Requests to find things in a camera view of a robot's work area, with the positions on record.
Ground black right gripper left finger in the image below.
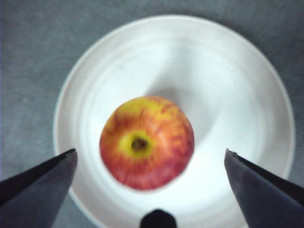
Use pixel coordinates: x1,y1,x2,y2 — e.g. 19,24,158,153
0,148,78,228

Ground red apple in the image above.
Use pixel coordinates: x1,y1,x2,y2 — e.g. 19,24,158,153
99,95,195,190

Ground cream plate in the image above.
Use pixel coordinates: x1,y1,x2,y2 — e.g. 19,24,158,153
52,14,296,228

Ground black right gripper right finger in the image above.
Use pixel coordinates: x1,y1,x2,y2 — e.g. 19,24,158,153
224,148,304,228

